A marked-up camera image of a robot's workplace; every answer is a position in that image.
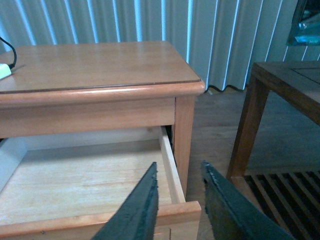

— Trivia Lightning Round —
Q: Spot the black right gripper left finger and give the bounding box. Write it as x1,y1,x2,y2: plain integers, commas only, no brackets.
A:
92,162,159,240

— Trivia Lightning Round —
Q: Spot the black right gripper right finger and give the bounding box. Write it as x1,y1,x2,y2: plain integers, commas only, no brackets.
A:
201,160,294,240

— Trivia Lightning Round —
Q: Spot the wooden drawer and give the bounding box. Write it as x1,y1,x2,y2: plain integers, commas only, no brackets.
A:
0,126,201,240

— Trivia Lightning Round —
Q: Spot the white charger block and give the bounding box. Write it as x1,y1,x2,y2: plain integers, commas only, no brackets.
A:
0,63,12,80

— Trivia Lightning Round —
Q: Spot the black charger cable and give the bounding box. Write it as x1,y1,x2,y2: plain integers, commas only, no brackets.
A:
0,36,18,70

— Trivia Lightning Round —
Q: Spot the dark wooden side table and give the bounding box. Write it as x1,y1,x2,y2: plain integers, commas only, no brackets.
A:
227,60,320,240

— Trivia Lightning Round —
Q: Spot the light wooden nightstand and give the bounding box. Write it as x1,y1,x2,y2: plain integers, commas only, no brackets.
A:
0,41,205,189

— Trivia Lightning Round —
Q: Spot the grey pleated curtain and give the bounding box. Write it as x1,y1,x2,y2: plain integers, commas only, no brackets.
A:
0,0,320,91

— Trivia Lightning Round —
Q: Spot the dark framed picture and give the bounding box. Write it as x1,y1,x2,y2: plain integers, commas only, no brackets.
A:
287,0,320,46

